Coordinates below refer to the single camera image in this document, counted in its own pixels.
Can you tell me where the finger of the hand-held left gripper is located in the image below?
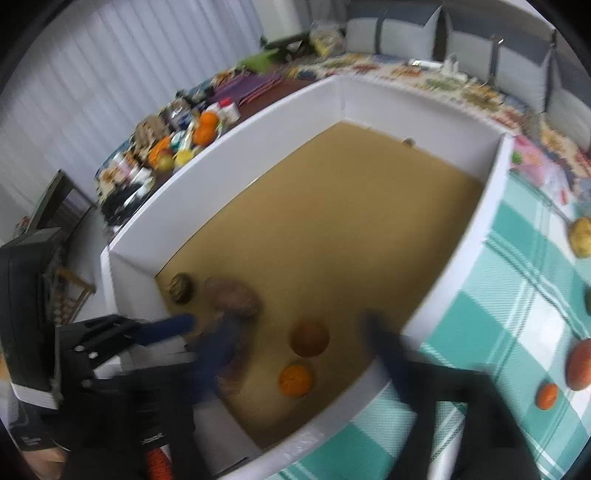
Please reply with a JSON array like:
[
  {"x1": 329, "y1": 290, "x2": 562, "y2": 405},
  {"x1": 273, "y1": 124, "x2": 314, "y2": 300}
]
[{"x1": 122, "y1": 314, "x2": 197, "y2": 347}]

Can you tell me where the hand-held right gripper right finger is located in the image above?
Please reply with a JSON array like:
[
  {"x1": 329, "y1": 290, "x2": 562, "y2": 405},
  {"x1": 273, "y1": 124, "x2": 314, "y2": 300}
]
[{"x1": 362, "y1": 310, "x2": 541, "y2": 480}]

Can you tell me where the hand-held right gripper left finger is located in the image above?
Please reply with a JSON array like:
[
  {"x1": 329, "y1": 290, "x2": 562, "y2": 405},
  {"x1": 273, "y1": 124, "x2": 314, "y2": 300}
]
[{"x1": 62, "y1": 316, "x2": 245, "y2": 480}]

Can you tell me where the brown sweet potato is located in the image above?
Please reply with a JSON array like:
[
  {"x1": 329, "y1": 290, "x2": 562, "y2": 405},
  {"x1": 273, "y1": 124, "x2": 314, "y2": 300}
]
[
  {"x1": 215, "y1": 318, "x2": 254, "y2": 400},
  {"x1": 204, "y1": 276, "x2": 262, "y2": 319}
]

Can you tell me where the dark round fruit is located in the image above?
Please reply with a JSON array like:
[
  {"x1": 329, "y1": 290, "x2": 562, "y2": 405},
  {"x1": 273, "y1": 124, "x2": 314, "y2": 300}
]
[{"x1": 167, "y1": 272, "x2": 195, "y2": 305}]

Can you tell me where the small tangerine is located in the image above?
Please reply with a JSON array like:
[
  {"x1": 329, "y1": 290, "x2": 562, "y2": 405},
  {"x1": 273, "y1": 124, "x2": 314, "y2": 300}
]
[
  {"x1": 277, "y1": 364, "x2": 314, "y2": 398},
  {"x1": 289, "y1": 319, "x2": 330, "y2": 358},
  {"x1": 534, "y1": 383, "x2": 559, "y2": 411}
]

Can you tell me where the white cardboard box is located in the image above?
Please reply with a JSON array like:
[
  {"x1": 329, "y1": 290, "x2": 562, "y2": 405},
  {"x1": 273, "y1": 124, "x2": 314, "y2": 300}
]
[{"x1": 99, "y1": 74, "x2": 515, "y2": 478}]

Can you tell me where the wooden rack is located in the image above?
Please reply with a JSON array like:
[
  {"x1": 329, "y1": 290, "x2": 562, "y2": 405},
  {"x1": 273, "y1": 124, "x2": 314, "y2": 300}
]
[{"x1": 28, "y1": 168, "x2": 100, "y2": 324}]

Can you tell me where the black storage case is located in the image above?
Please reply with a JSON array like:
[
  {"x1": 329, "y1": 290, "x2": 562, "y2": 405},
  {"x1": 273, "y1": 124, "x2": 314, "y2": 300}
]
[{"x1": 0, "y1": 228, "x2": 63, "y2": 411}]

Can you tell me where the teal plaid blanket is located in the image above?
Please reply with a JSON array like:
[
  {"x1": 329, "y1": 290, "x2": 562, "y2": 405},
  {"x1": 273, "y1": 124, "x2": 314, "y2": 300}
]
[{"x1": 277, "y1": 171, "x2": 591, "y2": 480}]

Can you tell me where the pile of small clutter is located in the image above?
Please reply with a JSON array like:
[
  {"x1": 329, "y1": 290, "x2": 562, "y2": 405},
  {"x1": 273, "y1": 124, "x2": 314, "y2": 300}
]
[{"x1": 95, "y1": 99, "x2": 204, "y2": 222}]

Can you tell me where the large red apple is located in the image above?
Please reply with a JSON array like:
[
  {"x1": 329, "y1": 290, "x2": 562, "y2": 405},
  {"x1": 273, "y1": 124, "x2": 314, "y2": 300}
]
[{"x1": 566, "y1": 338, "x2": 591, "y2": 392}]

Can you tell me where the yellow apple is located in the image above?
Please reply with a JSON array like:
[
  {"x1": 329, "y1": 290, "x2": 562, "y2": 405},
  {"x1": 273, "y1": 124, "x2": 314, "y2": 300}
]
[{"x1": 568, "y1": 218, "x2": 591, "y2": 259}]

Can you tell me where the white bottle with red cap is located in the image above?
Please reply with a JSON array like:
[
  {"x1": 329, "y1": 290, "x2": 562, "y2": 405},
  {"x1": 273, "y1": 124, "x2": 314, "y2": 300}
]
[{"x1": 215, "y1": 99, "x2": 241, "y2": 125}]

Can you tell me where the purple cloth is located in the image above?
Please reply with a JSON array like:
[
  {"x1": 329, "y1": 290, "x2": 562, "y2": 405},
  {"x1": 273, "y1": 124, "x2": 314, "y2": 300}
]
[{"x1": 208, "y1": 74, "x2": 287, "y2": 104}]

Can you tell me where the white curtain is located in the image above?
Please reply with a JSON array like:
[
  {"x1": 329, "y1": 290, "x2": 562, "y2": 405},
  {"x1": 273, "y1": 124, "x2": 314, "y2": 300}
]
[{"x1": 0, "y1": 0, "x2": 287, "y2": 208}]

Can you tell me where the colourful printed sheet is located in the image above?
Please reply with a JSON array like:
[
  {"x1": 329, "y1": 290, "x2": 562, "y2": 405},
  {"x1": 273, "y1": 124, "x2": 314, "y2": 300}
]
[{"x1": 95, "y1": 51, "x2": 591, "y2": 208}]

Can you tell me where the green cloth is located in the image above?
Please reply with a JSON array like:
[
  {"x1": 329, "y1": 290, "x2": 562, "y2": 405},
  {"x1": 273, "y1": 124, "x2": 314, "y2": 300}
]
[{"x1": 238, "y1": 48, "x2": 282, "y2": 72}]

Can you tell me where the grey pillow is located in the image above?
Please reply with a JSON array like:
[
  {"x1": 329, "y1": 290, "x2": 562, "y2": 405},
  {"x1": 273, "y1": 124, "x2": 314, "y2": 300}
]
[
  {"x1": 443, "y1": 14, "x2": 504, "y2": 77},
  {"x1": 547, "y1": 46, "x2": 591, "y2": 151},
  {"x1": 344, "y1": 4, "x2": 441, "y2": 58},
  {"x1": 496, "y1": 39, "x2": 557, "y2": 114}
]

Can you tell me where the black elongated object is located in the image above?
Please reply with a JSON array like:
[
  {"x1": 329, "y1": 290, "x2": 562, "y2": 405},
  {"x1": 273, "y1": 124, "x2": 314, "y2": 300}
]
[{"x1": 261, "y1": 32, "x2": 315, "y2": 56}]

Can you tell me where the clear plastic bag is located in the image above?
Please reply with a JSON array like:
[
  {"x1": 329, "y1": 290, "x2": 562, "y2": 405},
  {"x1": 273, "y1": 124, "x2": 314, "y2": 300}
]
[{"x1": 308, "y1": 21, "x2": 346, "y2": 56}]

